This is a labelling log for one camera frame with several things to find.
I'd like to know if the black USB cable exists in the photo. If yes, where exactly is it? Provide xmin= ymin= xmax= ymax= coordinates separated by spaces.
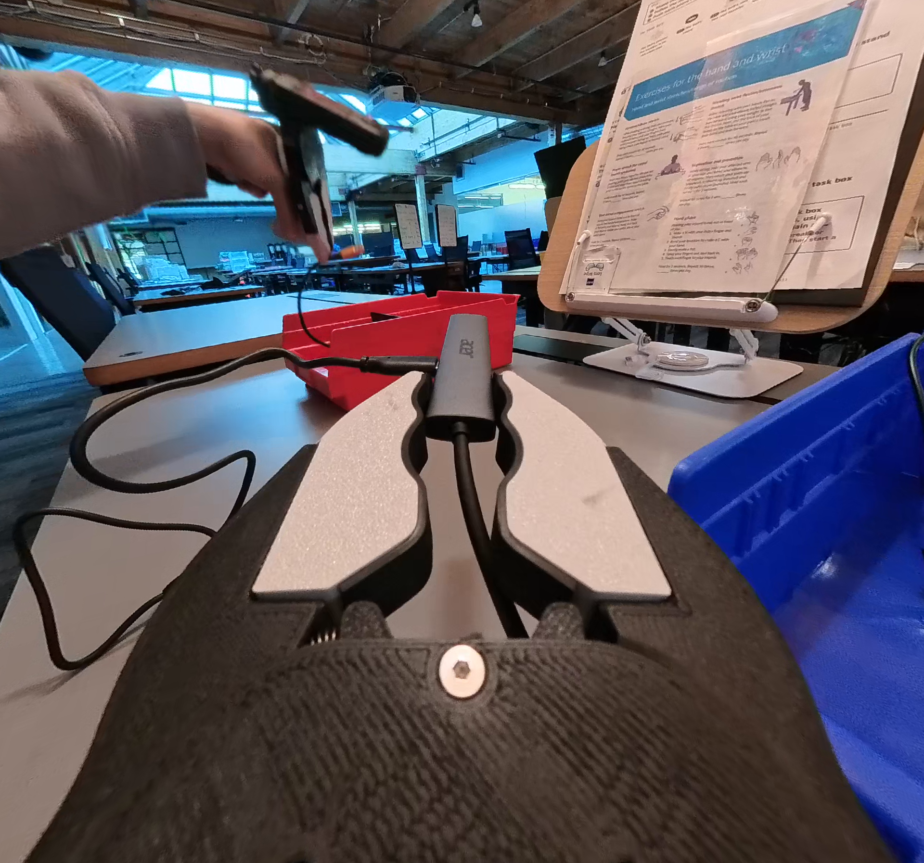
xmin=13 ymin=347 xmax=441 ymax=671

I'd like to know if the red plastic bin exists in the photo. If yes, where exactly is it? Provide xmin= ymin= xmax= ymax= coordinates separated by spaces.
xmin=282 ymin=291 xmax=521 ymax=413

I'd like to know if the large white instruction sheet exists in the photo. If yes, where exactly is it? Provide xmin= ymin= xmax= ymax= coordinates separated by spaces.
xmin=614 ymin=0 xmax=924 ymax=290

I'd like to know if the laminated hand exercise sheet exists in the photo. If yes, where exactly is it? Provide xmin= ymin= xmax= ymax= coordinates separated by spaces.
xmin=579 ymin=0 xmax=878 ymax=295

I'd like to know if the wooden document stand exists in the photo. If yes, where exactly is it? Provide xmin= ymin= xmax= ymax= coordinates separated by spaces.
xmin=537 ymin=102 xmax=924 ymax=399

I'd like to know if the person's left forearm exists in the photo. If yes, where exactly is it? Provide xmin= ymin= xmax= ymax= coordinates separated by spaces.
xmin=0 ymin=68 xmax=212 ymax=259

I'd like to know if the dark blue office chair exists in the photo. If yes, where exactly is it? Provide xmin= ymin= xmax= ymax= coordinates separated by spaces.
xmin=0 ymin=245 xmax=118 ymax=363

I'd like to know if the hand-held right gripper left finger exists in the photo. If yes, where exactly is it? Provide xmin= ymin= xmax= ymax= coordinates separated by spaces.
xmin=250 ymin=371 xmax=434 ymax=616

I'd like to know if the white ceiling projector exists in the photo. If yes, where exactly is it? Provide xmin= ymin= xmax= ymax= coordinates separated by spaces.
xmin=367 ymin=68 xmax=421 ymax=122

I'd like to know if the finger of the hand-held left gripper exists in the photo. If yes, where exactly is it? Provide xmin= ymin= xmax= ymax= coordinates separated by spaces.
xmin=302 ymin=180 xmax=337 ymax=258

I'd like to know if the thin cable with orange plug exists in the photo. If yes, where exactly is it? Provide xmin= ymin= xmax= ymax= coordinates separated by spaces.
xmin=295 ymin=243 xmax=366 ymax=349

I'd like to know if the grey USB hub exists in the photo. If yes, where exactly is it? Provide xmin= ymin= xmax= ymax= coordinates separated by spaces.
xmin=422 ymin=312 xmax=531 ymax=640

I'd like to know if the grey desk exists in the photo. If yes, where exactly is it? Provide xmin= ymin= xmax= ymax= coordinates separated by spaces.
xmin=0 ymin=325 xmax=842 ymax=863

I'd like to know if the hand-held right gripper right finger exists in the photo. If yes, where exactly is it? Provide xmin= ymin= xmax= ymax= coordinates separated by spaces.
xmin=493 ymin=370 xmax=674 ymax=619

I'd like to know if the blue plastic bin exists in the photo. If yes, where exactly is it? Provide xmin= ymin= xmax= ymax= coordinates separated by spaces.
xmin=667 ymin=332 xmax=924 ymax=863

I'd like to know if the person's left hand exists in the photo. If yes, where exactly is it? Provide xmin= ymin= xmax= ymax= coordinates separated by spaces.
xmin=183 ymin=102 xmax=334 ymax=263

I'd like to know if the wood-edged grey table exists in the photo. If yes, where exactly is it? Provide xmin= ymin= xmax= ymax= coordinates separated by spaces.
xmin=82 ymin=290 xmax=434 ymax=389

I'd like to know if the black panel screen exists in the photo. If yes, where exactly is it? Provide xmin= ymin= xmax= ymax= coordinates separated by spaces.
xmin=533 ymin=135 xmax=588 ymax=201

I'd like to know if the black office chair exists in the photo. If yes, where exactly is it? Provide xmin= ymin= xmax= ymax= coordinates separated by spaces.
xmin=503 ymin=227 xmax=541 ymax=271

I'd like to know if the long background table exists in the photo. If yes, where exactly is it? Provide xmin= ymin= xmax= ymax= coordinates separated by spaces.
xmin=133 ymin=283 xmax=266 ymax=313

